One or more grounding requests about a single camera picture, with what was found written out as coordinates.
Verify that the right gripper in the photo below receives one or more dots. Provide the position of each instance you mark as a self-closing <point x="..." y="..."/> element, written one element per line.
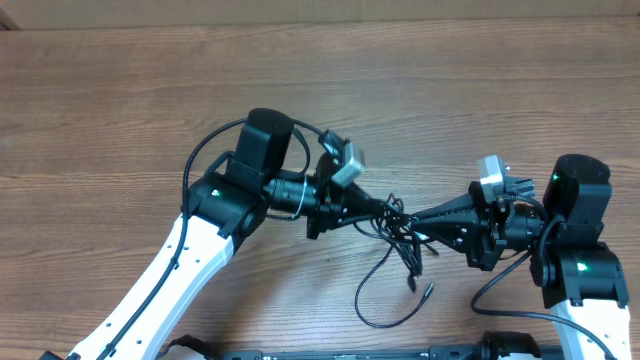
<point x="482" y="248"/>

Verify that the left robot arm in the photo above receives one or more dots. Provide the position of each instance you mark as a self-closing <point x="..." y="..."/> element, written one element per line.
<point x="279" y="163"/>

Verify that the cardboard backdrop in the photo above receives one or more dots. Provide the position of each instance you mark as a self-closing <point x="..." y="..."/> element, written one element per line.
<point x="90" y="14"/>

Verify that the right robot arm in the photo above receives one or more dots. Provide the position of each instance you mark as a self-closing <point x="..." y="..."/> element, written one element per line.
<point x="582" y="281"/>

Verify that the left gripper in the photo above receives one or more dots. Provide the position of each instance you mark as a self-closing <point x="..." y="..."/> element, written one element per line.
<point x="335" y="210"/>

